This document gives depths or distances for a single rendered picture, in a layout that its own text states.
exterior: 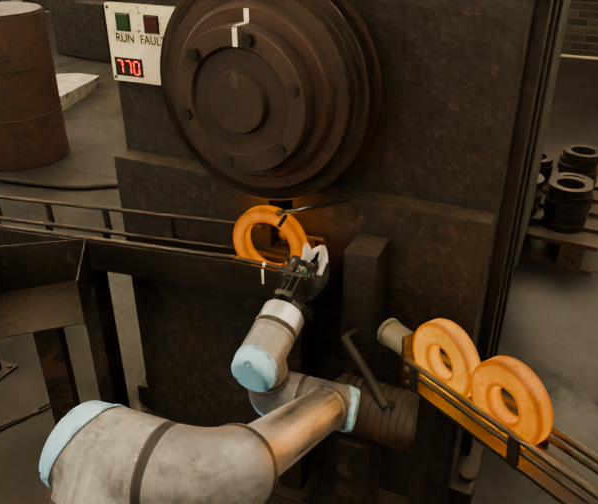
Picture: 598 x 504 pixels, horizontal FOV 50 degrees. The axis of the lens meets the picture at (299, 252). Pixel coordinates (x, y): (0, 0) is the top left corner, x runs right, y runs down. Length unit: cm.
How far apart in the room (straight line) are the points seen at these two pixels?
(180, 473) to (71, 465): 14
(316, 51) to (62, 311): 85
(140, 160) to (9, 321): 50
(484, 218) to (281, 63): 53
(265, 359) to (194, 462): 48
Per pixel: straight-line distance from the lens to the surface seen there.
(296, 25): 124
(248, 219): 149
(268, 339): 125
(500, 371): 112
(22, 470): 213
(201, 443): 80
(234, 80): 125
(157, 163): 167
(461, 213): 141
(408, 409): 140
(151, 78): 164
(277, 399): 133
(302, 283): 135
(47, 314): 163
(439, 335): 121
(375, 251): 138
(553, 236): 305
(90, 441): 83
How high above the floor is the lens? 147
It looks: 29 degrees down
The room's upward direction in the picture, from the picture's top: straight up
